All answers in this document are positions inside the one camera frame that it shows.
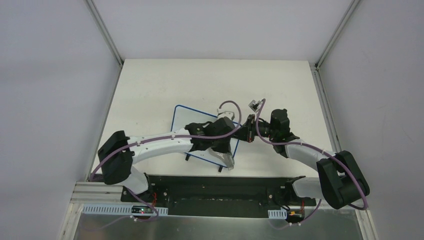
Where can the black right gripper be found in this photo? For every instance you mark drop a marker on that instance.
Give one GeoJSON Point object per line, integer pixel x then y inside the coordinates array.
{"type": "Point", "coordinates": [249, 129]}

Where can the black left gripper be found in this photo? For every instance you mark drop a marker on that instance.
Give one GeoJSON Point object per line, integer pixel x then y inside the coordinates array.
{"type": "Point", "coordinates": [219, 145]}

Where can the blue framed whiteboard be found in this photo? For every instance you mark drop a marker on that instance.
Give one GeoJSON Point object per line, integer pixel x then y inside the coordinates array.
{"type": "Point", "coordinates": [184, 115]}

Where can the grey mesh eraser sponge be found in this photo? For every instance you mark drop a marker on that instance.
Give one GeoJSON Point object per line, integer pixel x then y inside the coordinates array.
{"type": "Point", "coordinates": [224, 159]}

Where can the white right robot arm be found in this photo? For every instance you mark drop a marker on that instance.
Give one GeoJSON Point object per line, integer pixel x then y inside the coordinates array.
{"type": "Point", "coordinates": [340, 181]}

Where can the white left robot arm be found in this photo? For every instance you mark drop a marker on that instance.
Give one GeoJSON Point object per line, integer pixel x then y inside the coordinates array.
{"type": "Point", "coordinates": [120, 152]}

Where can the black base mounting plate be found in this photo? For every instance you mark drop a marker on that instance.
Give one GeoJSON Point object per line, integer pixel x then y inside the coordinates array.
{"type": "Point", "coordinates": [222, 196]}

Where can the right white cable duct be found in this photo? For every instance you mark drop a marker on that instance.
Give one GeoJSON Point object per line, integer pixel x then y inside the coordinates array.
{"type": "Point", "coordinates": [280, 214]}

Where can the white cable duct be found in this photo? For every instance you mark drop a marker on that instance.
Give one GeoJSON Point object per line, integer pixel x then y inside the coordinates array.
{"type": "Point", "coordinates": [280, 214]}
{"type": "Point", "coordinates": [118, 209]}

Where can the aluminium frame rail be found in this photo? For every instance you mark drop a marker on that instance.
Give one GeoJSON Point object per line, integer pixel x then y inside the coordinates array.
{"type": "Point", "coordinates": [96, 192]}

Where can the left white cable duct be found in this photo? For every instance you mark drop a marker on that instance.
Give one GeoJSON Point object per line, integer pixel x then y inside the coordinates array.
{"type": "Point", "coordinates": [118, 209]}

